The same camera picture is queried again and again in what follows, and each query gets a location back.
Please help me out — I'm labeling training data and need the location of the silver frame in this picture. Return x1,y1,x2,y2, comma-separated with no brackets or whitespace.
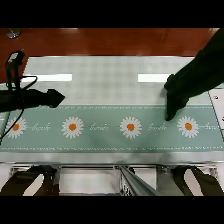
0,83,224,197

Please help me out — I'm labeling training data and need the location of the black cable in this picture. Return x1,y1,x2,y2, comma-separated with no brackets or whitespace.
0,75,39,142

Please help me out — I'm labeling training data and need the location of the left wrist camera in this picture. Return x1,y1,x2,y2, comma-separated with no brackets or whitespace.
5,49,27,92

